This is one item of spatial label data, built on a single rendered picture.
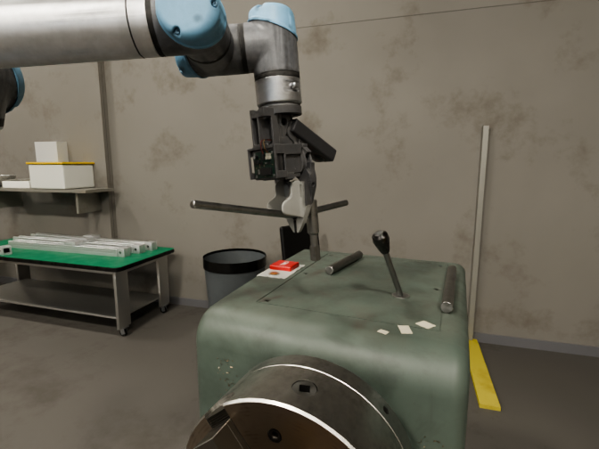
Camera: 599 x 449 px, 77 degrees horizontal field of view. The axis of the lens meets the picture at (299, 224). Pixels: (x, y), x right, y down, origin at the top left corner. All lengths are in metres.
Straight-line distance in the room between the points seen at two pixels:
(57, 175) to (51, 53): 3.95
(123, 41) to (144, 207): 3.92
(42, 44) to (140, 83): 3.88
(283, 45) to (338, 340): 0.48
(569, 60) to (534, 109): 0.39
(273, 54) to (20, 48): 0.32
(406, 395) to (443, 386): 0.06
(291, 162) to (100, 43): 0.30
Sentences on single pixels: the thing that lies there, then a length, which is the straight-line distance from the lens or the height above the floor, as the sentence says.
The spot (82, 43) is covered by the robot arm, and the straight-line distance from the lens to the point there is 0.57.
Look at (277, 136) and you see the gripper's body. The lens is 0.62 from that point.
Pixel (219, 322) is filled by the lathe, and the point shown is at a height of 1.24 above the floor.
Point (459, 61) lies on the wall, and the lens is 3.50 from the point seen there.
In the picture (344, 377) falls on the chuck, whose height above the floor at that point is 1.23.
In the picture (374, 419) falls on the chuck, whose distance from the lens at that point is 0.56.
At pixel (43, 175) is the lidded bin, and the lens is 4.66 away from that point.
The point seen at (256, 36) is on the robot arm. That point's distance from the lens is 0.64.
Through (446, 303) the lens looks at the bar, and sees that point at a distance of 0.76.
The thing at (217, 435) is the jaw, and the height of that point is 1.20.
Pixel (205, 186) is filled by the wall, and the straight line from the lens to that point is 3.97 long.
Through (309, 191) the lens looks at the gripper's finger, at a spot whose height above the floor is 1.48.
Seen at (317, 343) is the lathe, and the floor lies 1.24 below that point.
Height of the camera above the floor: 1.53
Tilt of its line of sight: 9 degrees down
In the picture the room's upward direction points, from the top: straight up
